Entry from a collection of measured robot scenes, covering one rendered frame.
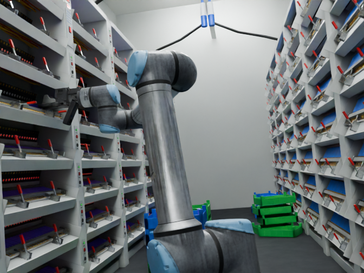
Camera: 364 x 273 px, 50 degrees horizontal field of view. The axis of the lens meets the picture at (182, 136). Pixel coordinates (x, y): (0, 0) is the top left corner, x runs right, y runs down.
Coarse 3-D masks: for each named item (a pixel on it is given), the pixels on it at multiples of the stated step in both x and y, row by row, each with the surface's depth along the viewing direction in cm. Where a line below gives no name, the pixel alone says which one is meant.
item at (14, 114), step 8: (0, 96) 135; (40, 104) 197; (0, 112) 137; (8, 112) 142; (16, 112) 147; (24, 112) 152; (64, 112) 195; (16, 120) 148; (24, 120) 154; (32, 120) 159; (40, 120) 165; (48, 120) 172; (56, 120) 179; (64, 128) 189
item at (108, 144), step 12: (84, 24) 272; (96, 24) 271; (108, 24) 274; (96, 36) 270; (108, 36) 271; (108, 60) 268; (96, 84) 268; (108, 84) 267; (84, 108) 268; (96, 108) 267; (96, 144) 265; (108, 144) 264; (120, 156) 271; (96, 168) 264; (108, 168) 263; (120, 192) 263; (108, 204) 261; (120, 204) 261; (120, 228) 259; (120, 264) 258
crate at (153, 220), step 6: (204, 210) 213; (144, 216) 200; (150, 216) 212; (156, 216) 218; (198, 216) 196; (204, 216) 202; (150, 222) 199; (156, 222) 198; (204, 222) 199; (150, 228) 199
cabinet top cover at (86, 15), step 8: (72, 0) 235; (80, 0) 236; (88, 0) 237; (72, 8) 246; (80, 8) 247; (88, 8) 248; (96, 8) 251; (80, 16) 260; (88, 16) 261; (96, 16) 262; (104, 16) 266
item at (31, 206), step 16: (16, 176) 171; (32, 176) 185; (16, 192) 163; (32, 192) 170; (48, 192) 178; (64, 192) 191; (16, 208) 145; (32, 208) 151; (48, 208) 164; (64, 208) 181
